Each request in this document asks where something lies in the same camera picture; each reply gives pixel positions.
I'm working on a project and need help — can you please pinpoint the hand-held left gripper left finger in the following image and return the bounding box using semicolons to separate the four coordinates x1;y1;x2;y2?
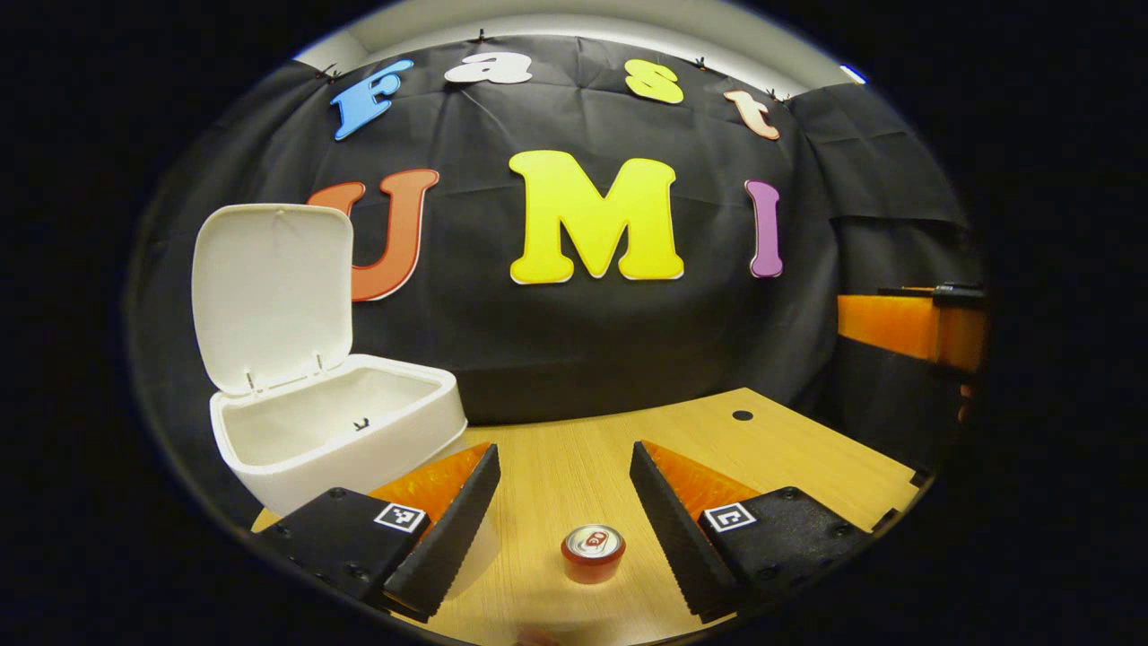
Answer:
256;442;501;624

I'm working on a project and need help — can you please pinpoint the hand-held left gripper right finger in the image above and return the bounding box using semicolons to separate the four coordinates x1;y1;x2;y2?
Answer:
629;440;875;625

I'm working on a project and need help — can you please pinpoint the red pop can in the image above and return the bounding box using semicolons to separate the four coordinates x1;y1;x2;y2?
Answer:
561;524;627;586

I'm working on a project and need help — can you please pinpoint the white desktop garbage bin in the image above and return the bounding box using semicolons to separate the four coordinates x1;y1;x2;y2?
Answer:
191;204;500;600

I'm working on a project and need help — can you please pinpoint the wooden desktop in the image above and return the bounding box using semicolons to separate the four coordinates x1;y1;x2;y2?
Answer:
251;388;925;646

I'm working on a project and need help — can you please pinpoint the black backdrop cloth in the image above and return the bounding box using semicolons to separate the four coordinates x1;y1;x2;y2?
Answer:
126;36;987;530

